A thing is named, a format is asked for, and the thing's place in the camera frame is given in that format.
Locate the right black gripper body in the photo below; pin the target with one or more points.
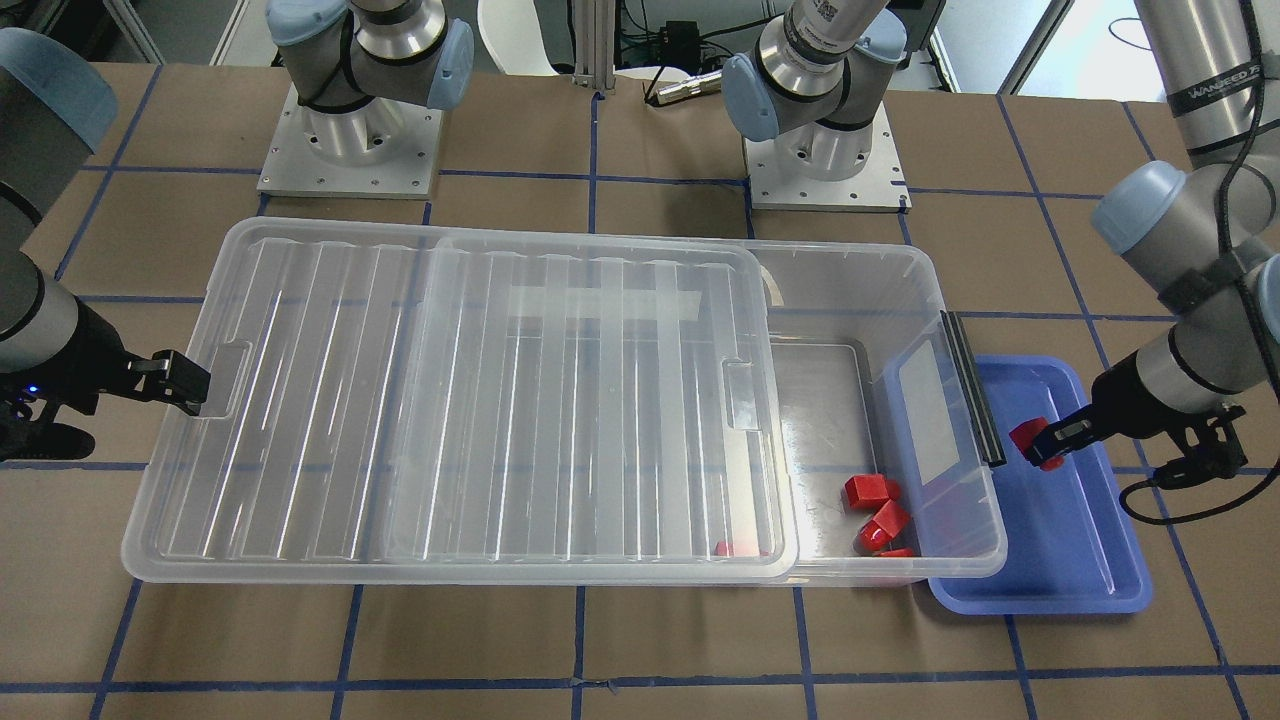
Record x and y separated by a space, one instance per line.
97 352

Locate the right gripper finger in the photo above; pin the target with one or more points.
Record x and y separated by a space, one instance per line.
171 378

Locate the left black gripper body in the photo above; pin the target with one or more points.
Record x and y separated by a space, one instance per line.
1128 392

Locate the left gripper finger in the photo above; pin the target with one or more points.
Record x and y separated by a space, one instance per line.
1054 449
1083 422

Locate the clear plastic box lid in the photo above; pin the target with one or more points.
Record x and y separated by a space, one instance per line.
307 328

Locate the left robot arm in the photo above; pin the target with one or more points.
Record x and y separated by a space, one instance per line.
1194 237

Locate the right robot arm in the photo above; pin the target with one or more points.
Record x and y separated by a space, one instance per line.
371 81

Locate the clear plastic storage box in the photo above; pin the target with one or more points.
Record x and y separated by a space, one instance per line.
880 400

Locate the blue plastic tray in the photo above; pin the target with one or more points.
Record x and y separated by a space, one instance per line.
1071 550

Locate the red block under lid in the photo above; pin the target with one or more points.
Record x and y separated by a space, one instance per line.
737 550

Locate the black box handle bar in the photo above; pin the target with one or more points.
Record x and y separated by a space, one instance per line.
984 429

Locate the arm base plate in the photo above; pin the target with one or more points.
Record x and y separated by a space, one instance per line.
815 168
386 150

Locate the aluminium frame post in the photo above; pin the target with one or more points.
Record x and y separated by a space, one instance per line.
594 25

